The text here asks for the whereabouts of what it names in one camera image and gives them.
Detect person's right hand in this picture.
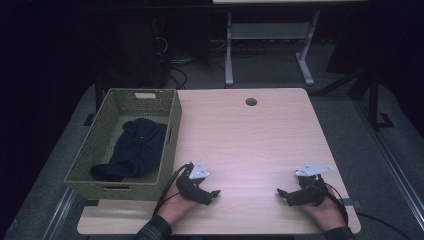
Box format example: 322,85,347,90
302,185,348,232

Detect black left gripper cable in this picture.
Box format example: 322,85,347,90
152,162,195,218

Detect black table foot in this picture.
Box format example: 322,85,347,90
82,112,97,127

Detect green woven basket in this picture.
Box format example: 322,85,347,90
64,87,183,202

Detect metal floor rail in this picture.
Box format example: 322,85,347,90
352,99,424,232
42,185,80,240

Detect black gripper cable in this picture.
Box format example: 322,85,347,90
152,162,195,218
319,182,415,240

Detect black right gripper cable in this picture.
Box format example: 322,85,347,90
319,182,415,240

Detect dark navy cloth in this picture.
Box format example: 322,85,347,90
89,117,169,183

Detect black metal stand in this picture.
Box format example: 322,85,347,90
365,66,396,131

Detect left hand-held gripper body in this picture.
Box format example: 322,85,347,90
175,159,211,204

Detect bundle of black cables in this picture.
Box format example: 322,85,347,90
152,35,231,90

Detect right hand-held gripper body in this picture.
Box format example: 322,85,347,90
294,162,334,206

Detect white metal frame desk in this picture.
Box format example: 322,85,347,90
212,0,368,87

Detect person's left hand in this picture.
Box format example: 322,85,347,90
156,181,201,226

